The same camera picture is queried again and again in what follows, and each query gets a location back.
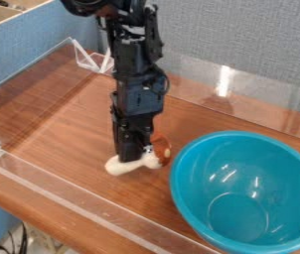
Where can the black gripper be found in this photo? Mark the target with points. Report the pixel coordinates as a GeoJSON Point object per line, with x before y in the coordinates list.
{"type": "Point", "coordinates": [138, 100]}

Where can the white brown toy mushroom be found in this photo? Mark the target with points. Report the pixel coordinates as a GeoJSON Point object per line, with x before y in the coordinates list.
{"type": "Point", "coordinates": [154, 158]}

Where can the blue plastic bowl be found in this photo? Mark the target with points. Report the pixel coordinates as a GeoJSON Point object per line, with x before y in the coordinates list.
{"type": "Point", "coordinates": [234, 185]}

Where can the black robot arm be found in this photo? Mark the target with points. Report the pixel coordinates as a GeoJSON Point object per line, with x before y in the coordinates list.
{"type": "Point", "coordinates": [130, 23]}

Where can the clear acrylic front barrier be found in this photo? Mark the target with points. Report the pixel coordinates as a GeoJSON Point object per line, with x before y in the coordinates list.
{"type": "Point", "coordinates": [88, 222]}

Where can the clear acrylic barrier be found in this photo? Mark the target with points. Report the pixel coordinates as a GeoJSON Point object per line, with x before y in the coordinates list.
{"type": "Point", "coordinates": [88, 222]}
{"type": "Point", "coordinates": [250, 97]}

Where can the clear acrylic back barrier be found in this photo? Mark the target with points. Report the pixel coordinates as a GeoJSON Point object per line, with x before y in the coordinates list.
{"type": "Point", "coordinates": [250, 97]}

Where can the wooden shelf box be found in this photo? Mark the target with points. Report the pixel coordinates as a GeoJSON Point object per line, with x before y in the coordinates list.
{"type": "Point", "coordinates": [13, 8]}

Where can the clear acrylic corner bracket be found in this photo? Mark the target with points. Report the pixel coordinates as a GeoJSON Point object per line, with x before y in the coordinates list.
{"type": "Point", "coordinates": [93, 62]}

